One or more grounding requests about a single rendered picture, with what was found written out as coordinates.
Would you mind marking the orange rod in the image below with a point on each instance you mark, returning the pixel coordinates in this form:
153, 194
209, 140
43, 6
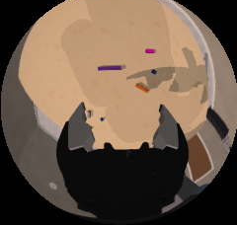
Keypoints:
141, 88

